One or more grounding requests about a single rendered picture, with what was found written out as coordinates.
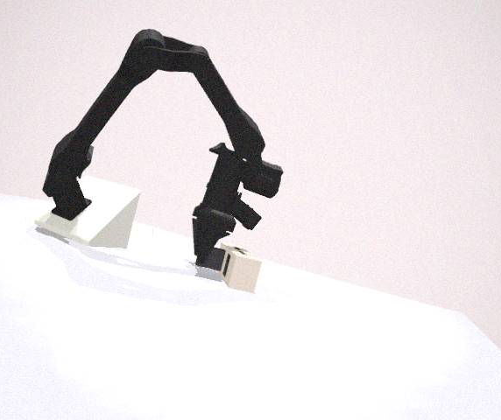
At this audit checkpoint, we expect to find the black two-prong plug charger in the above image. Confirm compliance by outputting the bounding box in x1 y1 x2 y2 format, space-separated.
195 247 225 271

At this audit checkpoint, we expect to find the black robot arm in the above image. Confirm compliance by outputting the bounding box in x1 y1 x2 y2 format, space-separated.
42 29 284 221

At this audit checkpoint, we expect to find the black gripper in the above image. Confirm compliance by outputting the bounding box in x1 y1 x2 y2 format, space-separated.
192 177 239 263

